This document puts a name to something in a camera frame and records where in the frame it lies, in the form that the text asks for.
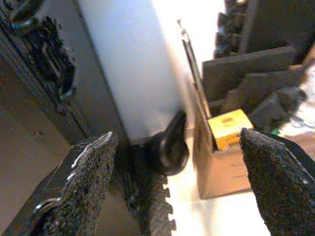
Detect thin black metal rod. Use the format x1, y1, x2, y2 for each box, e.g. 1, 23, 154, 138
176, 19, 213, 120

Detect black kettlebell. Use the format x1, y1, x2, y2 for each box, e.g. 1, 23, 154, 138
141, 110, 190, 177

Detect brown cardboard box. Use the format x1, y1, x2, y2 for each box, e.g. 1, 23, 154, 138
193, 108, 256, 200

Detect grey crumpled bag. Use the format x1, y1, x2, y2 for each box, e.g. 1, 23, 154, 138
247, 86, 308, 132

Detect black foam puzzle mat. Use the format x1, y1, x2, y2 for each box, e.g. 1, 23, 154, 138
112, 144, 178, 236

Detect yellow small box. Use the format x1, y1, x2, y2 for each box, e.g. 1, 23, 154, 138
208, 109, 254, 150

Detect dark cabinet with handles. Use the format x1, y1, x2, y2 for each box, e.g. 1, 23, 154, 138
0, 0, 128, 147

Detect white door panel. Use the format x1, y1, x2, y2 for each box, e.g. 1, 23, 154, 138
78, 0, 197, 143

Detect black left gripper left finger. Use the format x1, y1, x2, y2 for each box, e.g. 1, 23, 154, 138
2, 131, 119, 236

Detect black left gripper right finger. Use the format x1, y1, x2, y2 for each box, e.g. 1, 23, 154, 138
238, 127, 315, 236

